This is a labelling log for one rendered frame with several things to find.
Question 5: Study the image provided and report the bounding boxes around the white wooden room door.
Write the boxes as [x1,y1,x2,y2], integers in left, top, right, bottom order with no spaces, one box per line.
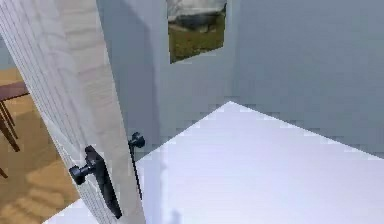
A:
[0,0,147,224]

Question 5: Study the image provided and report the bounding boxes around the dark brown wooden table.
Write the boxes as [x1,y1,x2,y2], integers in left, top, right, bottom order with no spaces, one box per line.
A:
[0,80,30,179]

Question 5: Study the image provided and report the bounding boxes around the black door handle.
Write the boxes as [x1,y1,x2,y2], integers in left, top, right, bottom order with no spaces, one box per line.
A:
[128,131,146,201]
[68,145,123,220]

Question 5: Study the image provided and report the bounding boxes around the framed landscape picture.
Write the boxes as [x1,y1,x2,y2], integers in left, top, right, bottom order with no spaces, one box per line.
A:
[166,0,228,65]

